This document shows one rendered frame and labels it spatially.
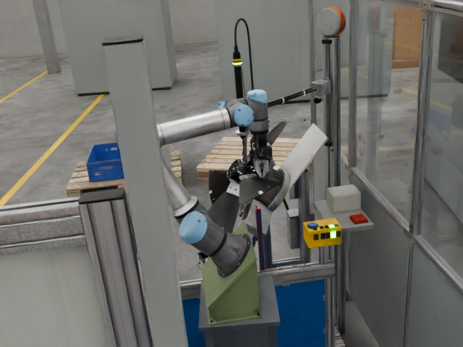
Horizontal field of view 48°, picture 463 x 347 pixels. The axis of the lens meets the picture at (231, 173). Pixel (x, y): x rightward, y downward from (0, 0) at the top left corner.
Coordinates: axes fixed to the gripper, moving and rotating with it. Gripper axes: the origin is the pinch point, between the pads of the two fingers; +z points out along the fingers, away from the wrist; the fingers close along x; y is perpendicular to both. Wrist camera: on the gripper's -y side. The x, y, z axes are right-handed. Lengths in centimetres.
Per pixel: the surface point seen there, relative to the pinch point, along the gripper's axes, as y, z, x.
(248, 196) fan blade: -27.6, 22.8, -2.4
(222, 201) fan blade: -52, 35, -13
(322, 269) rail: -12, 60, 28
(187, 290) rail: -13, 59, -37
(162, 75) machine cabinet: -767, 114, -36
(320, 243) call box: -9, 43, 27
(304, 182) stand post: -60, 35, 34
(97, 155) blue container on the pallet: -387, 118, -122
